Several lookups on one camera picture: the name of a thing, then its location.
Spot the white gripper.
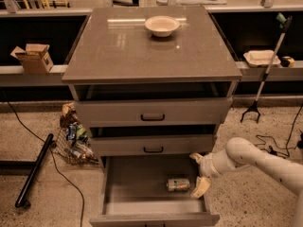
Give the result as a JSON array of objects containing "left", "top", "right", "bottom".
[{"left": 189, "top": 151, "right": 227, "bottom": 199}]

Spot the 7up soda can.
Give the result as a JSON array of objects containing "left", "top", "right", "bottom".
[{"left": 167, "top": 178, "right": 190, "bottom": 192}]

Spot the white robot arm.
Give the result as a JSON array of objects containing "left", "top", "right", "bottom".
[{"left": 189, "top": 137, "right": 303, "bottom": 227}]

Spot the grey middle drawer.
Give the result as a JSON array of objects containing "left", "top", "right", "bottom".
[{"left": 90, "top": 125, "right": 218, "bottom": 156}]

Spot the grey drawer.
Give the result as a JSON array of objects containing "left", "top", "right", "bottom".
[
  {"left": 75, "top": 82, "right": 232, "bottom": 127},
  {"left": 90, "top": 154, "right": 220, "bottom": 227},
  {"left": 90, "top": 125, "right": 218, "bottom": 156}
]

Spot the grey top drawer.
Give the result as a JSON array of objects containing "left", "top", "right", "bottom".
[{"left": 75, "top": 82, "right": 232, "bottom": 127}]

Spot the grey bottom drawer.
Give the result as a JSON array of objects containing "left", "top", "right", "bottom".
[{"left": 90, "top": 154, "right": 220, "bottom": 227}]

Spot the grey drawer cabinet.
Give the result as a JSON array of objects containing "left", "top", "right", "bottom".
[{"left": 62, "top": 6, "right": 243, "bottom": 163}]

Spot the white takeout container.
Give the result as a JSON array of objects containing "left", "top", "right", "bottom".
[{"left": 243, "top": 50, "right": 280, "bottom": 67}]

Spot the yellow tape measure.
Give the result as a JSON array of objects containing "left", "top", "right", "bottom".
[{"left": 280, "top": 56, "right": 294, "bottom": 67}]

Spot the white paper bowl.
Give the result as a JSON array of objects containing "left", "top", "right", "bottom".
[{"left": 145, "top": 16, "right": 180, "bottom": 38}]

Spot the black metal bar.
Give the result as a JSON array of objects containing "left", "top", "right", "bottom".
[{"left": 14, "top": 133, "right": 54, "bottom": 208}]

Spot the reacher grabber tool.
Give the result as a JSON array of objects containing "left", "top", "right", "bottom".
[{"left": 241, "top": 12, "right": 293, "bottom": 122}]

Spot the open cardboard box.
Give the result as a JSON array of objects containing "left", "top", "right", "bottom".
[{"left": 10, "top": 44, "right": 53, "bottom": 75}]

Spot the black power adapter cable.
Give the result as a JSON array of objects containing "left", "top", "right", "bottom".
[{"left": 253, "top": 104, "right": 303, "bottom": 159}]

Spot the wire basket of snacks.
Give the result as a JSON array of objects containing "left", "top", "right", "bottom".
[{"left": 55, "top": 102, "right": 98, "bottom": 165}]

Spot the black floor cable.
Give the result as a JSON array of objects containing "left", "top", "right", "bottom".
[{"left": 2, "top": 93, "right": 86, "bottom": 227}]

